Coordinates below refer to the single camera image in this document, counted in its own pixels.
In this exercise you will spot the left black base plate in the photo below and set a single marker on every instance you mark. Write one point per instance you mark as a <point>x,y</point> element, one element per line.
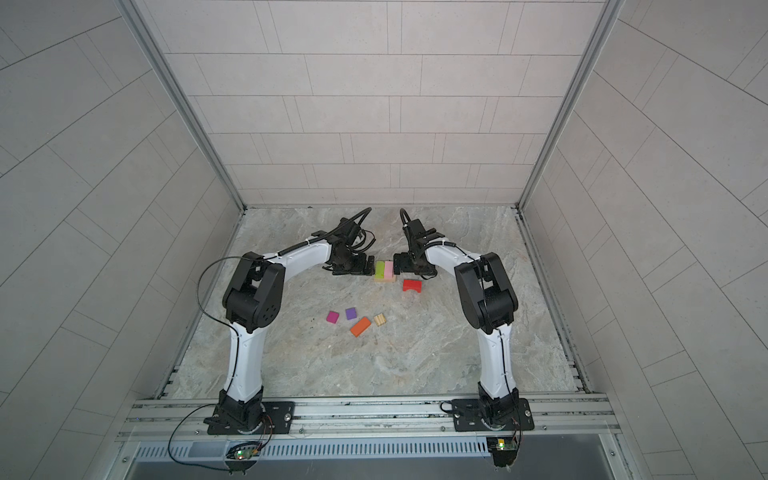
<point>270,418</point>

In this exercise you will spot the aluminium mounting rail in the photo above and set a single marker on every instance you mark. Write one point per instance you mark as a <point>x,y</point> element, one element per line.
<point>371,417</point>

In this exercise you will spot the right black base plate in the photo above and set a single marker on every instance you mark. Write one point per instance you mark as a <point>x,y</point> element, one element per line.
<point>467,416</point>

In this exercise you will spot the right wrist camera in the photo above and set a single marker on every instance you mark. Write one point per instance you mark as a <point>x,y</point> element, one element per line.
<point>418,236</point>

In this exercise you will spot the pink block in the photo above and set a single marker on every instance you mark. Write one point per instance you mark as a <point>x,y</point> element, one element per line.
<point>389,275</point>

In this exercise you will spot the right controller board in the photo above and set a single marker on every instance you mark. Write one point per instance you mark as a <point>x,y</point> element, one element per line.
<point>503,450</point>

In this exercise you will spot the right aluminium corner post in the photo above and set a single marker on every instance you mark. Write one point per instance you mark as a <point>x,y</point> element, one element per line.
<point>594,46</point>

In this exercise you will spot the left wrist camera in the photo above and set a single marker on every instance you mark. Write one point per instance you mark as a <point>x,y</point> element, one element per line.
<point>355,236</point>

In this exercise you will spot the left controller board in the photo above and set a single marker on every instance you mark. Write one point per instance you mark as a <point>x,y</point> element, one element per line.
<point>247,451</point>

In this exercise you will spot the right corrugated black conduit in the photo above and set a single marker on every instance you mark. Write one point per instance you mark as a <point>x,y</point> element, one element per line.
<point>406,220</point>

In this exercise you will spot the aluminium corner post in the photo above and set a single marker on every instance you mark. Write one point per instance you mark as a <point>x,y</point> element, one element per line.
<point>149,46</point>
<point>594,46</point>

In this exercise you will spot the left aluminium corner post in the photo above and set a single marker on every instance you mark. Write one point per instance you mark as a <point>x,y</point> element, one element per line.
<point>149,46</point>

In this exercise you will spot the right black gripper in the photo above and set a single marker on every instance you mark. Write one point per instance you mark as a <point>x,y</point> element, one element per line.
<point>428,271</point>

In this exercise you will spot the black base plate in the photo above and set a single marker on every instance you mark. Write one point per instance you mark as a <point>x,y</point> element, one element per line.
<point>467,416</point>
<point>270,418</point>

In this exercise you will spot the red arch block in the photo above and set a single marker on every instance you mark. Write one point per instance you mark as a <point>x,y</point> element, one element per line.
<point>412,285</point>

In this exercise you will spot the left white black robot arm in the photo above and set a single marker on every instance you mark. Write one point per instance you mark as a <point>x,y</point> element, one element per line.
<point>252,302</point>

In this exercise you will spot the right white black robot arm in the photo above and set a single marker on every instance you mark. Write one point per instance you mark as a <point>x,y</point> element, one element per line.
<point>488,302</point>

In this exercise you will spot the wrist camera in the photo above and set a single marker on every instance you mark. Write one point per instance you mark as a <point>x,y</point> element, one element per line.
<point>355,236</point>
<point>418,236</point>

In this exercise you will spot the corrugated black conduit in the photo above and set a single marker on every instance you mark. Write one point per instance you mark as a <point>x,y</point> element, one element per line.
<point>406,220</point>
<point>319,236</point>

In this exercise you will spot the left corrugated black conduit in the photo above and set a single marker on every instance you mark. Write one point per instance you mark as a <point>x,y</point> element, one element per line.
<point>319,236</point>

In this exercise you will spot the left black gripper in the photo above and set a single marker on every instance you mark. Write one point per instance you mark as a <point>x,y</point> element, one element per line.
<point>361,268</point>

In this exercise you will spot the orange block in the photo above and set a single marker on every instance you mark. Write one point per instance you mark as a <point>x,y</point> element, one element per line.
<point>360,326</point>

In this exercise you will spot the lime green block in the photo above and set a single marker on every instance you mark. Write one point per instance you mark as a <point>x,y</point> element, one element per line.
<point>380,268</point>

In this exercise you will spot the controller board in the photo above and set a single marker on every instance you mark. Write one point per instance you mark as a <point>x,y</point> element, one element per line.
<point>503,450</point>
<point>247,451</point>

